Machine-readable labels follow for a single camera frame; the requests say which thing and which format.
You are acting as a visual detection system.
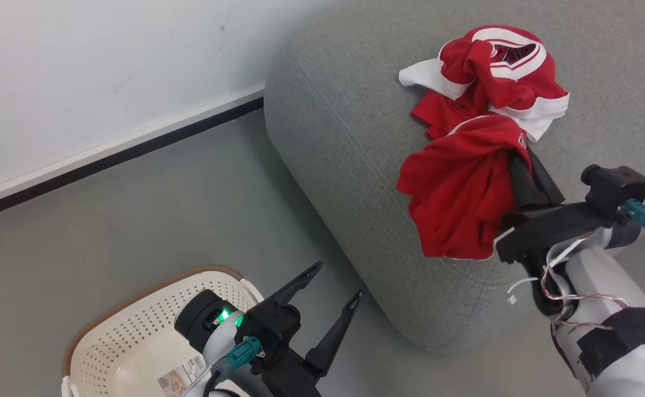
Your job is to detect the grey fabric sofa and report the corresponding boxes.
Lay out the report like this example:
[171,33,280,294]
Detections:
[263,0,645,354]

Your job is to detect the black skirting strip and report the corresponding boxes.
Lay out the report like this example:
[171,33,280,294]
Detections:
[0,96,265,224]

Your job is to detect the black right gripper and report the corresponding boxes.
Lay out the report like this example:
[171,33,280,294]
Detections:
[494,145,616,266]

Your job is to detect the red sports shorts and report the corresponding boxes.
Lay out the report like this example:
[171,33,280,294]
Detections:
[396,114,533,261]

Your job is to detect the thin white red wire bundle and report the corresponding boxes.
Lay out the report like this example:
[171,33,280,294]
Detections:
[507,230,630,332]

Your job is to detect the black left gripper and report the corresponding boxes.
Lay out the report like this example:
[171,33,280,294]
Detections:
[250,262,364,397]

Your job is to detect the cream perforated laundry basket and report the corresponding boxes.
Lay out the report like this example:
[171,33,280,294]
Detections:
[61,264,266,397]

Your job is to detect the red white sports jersey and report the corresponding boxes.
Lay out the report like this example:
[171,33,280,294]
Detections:
[398,24,571,143]

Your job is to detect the white paper label tag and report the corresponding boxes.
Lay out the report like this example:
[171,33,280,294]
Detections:
[157,355,207,395]

